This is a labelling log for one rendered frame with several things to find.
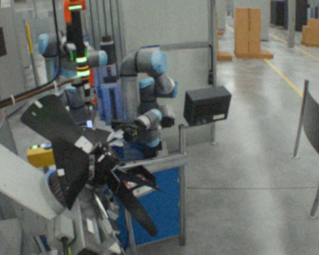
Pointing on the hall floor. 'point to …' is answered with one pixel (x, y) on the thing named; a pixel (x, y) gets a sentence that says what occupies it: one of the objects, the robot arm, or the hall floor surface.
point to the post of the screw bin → (129, 230)
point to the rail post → (183, 204)
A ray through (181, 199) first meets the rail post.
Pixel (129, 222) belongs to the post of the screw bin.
